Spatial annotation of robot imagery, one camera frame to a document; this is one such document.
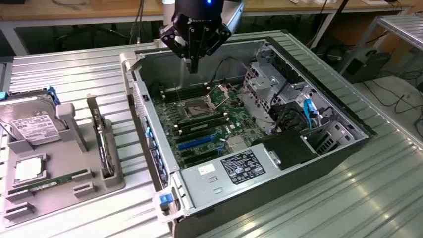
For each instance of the small silver heatsink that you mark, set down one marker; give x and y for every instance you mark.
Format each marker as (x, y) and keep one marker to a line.
(237, 143)

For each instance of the CPU socket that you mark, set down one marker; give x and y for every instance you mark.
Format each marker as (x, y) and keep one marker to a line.
(197, 109)

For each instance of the blue case latch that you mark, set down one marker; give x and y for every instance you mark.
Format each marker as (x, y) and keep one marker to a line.
(166, 200)

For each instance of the open black PC case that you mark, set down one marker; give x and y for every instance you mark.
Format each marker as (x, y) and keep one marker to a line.
(298, 188)

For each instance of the grey plastic parts rack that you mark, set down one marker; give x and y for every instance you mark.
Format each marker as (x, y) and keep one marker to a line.
(59, 173)

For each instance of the wooden desk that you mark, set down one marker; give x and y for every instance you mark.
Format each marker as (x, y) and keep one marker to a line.
(109, 10)

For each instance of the blue disk carrier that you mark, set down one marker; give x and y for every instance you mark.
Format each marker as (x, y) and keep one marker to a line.
(54, 95)

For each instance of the silver hard disk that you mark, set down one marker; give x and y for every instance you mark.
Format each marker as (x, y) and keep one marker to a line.
(30, 119)

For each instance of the graphics card with metal bracket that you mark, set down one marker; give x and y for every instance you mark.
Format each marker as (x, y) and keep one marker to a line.
(101, 134)

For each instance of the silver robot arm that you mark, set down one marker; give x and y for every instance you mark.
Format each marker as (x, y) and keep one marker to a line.
(235, 17)

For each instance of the black expansion slot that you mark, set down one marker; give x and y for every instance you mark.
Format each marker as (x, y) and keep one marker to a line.
(199, 156)

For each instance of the metal drive cage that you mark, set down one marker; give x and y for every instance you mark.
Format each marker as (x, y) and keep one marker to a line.
(261, 84)

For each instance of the silver CPU chip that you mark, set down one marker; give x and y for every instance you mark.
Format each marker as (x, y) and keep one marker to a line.
(28, 168)

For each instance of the blue expansion slot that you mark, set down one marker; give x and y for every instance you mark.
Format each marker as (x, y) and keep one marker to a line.
(195, 143)

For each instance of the green motherboard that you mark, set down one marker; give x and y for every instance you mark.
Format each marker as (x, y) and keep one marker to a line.
(231, 119)

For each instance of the black box on floor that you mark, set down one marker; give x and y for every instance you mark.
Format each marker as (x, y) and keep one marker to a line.
(367, 67)

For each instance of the black-labelled RAM stick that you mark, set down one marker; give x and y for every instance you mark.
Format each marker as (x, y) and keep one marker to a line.
(205, 125)

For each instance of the metal socket cover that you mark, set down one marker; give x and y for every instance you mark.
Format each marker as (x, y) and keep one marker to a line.
(218, 93)

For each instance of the metal slat side table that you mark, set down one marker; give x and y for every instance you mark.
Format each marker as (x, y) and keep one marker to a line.
(406, 27)

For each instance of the black plastic shroud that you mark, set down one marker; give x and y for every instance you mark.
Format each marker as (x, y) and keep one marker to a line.
(287, 148)

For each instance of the green RAM stick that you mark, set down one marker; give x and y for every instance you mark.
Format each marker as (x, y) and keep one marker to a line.
(50, 182)

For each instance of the grey power supply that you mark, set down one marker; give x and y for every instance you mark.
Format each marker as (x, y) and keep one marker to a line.
(211, 183)

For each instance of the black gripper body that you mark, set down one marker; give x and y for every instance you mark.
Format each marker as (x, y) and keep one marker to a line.
(198, 12)

